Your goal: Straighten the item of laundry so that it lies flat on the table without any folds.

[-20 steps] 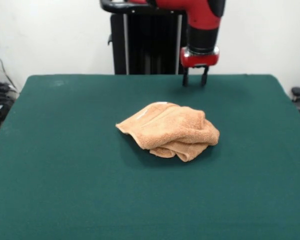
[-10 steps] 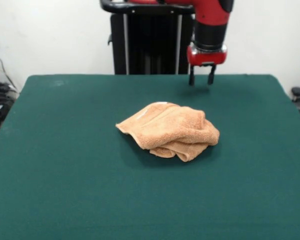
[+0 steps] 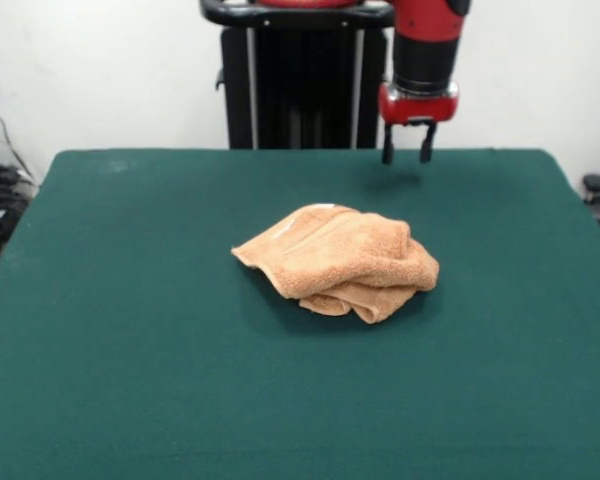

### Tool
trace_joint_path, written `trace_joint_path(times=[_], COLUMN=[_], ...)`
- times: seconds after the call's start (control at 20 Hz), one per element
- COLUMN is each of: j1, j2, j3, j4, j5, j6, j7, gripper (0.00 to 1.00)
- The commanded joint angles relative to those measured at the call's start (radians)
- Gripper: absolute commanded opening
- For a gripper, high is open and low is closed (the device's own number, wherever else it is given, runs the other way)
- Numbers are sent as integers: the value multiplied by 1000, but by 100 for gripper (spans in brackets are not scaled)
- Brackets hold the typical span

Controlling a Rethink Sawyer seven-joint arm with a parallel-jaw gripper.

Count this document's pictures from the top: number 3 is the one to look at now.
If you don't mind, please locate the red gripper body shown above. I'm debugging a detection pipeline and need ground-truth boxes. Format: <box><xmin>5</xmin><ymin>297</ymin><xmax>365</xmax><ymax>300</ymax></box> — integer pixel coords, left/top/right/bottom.
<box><xmin>378</xmin><ymin>82</ymin><xmax>460</xmax><ymax>125</ymax></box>

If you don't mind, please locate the grey cable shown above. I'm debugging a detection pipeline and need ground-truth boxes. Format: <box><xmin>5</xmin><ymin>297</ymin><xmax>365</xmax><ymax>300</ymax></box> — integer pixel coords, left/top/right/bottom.
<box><xmin>0</xmin><ymin>92</ymin><xmax>34</xmax><ymax>179</ymax></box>

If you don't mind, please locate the black cable bundle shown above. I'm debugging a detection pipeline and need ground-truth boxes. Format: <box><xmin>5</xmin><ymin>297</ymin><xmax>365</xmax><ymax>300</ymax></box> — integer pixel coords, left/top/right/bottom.
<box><xmin>0</xmin><ymin>163</ymin><xmax>39</xmax><ymax>221</ymax></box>

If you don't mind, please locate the tan terry towel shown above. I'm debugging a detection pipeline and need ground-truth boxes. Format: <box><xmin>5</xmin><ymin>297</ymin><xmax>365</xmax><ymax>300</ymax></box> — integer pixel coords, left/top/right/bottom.
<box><xmin>229</xmin><ymin>202</ymin><xmax>440</xmax><ymax>326</ymax></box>

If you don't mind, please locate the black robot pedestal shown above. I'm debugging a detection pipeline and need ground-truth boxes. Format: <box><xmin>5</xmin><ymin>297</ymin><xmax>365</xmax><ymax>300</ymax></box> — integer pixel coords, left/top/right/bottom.
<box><xmin>198</xmin><ymin>0</ymin><xmax>397</xmax><ymax>150</ymax></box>

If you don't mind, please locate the dark green table cloth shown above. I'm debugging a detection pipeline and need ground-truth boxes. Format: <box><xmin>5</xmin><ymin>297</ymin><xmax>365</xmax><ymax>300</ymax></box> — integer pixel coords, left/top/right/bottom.
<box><xmin>0</xmin><ymin>148</ymin><xmax>600</xmax><ymax>480</ymax></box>

